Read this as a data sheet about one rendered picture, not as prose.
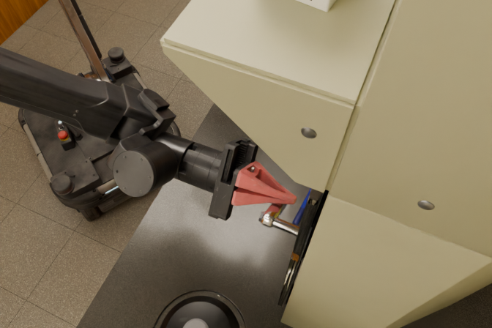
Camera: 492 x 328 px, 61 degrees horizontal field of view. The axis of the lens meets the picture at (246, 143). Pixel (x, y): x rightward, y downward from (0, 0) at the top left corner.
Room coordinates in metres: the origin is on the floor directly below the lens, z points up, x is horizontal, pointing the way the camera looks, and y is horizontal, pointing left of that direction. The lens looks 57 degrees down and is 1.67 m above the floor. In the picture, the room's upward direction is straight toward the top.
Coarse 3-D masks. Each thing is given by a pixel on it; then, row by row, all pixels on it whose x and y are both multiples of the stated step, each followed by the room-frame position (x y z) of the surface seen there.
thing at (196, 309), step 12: (192, 300) 0.11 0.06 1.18; (204, 300) 0.11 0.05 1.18; (216, 300) 0.11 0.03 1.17; (168, 312) 0.10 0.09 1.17; (180, 312) 0.09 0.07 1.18; (192, 312) 0.09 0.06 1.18; (204, 312) 0.09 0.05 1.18; (216, 312) 0.09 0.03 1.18; (228, 312) 0.10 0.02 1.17; (168, 324) 0.08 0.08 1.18; (180, 324) 0.08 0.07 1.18; (192, 324) 0.08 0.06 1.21; (204, 324) 0.08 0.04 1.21; (216, 324) 0.08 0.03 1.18; (228, 324) 0.08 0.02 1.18
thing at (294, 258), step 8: (312, 192) 0.14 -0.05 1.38; (320, 192) 0.14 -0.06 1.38; (312, 200) 0.14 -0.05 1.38; (320, 200) 0.17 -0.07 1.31; (312, 208) 0.14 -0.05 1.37; (304, 216) 0.14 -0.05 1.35; (312, 216) 0.14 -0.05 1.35; (304, 224) 0.14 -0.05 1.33; (312, 224) 0.18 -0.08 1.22; (304, 232) 0.14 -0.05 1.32; (296, 240) 0.14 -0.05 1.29; (304, 240) 0.14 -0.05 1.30; (296, 248) 0.14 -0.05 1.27; (304, 248) 0.20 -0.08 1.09; (296, 256) 0.14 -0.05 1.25; (296, 264) 0.14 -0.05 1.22; (288, 272) 0.14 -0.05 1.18; (288, 280) 0.14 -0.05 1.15; (280, 296) 0.14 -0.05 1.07; (280, 304) 0.14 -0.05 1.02
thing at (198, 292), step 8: (184, 296) 0.12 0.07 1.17; (192, 296) 0.12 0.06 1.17; (208, 296) 0.12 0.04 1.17; (216, 296) 0.12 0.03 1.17; (224, 296) 0.12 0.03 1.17; (168, 304) 0.11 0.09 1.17; (176, 304) 0.11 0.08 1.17; (232, 304) 0.11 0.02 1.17; (160, 312) 0.10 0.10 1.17; (240, 312) 0.10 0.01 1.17; (160, 320) 0.09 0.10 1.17; (240, 320) 0.09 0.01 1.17
